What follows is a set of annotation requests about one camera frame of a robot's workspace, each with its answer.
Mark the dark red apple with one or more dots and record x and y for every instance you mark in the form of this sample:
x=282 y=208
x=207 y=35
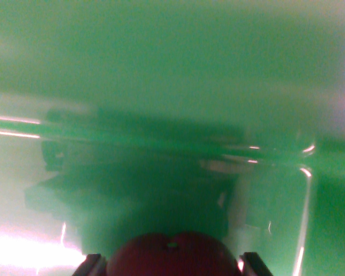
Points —
x=172 y=256

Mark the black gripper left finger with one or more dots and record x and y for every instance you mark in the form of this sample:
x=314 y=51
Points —
x=90 y=266

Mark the green plastic bin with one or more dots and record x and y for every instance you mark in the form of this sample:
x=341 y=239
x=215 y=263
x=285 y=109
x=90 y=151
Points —
x=172 y=86

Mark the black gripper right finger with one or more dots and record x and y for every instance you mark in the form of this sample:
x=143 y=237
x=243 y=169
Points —
x=254 y=266

